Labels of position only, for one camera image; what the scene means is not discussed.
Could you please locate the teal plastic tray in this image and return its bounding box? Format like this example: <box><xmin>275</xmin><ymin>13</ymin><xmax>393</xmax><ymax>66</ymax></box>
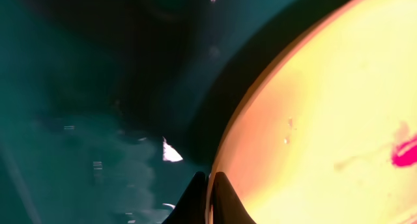
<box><xmin>1</xmin><ymin>0</ymin><xmax>350</xmax><ymax>223</ymax></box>

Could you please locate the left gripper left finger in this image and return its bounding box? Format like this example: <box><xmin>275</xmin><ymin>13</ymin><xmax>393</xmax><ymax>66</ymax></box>
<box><xmin>162</xmin><ymin>171</ymin><xmax>208</xmax><ymax>224</ymax></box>

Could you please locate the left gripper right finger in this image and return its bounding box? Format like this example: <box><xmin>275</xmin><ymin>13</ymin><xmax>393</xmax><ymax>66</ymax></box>
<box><xmin>212</xmin><ymin>172</ymin><xmax>255</xmax><ymax>224</ymax></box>

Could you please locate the yellow-green plate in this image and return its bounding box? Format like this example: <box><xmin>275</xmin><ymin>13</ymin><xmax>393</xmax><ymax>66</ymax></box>
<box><xmin>212</xmin><ymin>0</ymin><xmax>416</xmax><ymax>224</ymax></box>

